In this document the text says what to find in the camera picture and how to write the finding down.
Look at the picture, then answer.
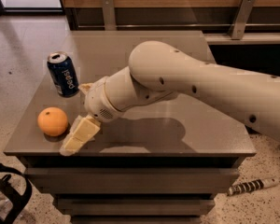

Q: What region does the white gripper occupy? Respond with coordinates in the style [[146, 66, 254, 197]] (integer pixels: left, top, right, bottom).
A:
[[60, 77, 123, 156]]

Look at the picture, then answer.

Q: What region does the orange fruit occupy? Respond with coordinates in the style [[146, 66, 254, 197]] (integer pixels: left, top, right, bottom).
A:
[[37, 107, 68, 137]]

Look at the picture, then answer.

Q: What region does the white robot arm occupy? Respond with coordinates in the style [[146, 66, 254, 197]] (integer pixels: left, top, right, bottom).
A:
[[60, 41, 280, 156]]

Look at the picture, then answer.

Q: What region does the blue pepsi can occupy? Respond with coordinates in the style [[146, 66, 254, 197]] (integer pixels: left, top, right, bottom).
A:
[[47, 51, 79, 97]]

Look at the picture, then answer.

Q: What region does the white power strip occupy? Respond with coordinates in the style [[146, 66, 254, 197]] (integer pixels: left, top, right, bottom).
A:
[[227, 178, 280, 196]]

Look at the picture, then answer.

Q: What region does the left metal bracket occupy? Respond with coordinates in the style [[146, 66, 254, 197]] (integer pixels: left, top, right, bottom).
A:
[[101, 0, 117, 31]]

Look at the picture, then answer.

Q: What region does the metal bracket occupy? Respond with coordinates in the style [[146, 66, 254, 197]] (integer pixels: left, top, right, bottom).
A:
[[229, 0, 256, 40], [101, 0, 117, 31]]

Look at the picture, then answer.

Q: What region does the black strap object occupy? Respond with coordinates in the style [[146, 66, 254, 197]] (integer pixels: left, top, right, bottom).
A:
[[0, 163, 32, 224]]

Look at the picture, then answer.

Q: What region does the wooden wall bench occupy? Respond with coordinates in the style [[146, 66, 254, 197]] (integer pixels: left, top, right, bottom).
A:
[[61, 0, 280, 45]]

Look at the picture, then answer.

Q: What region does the right metal bracket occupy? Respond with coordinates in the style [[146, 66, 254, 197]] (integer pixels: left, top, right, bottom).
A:
[[229, 0, 256, 40]]

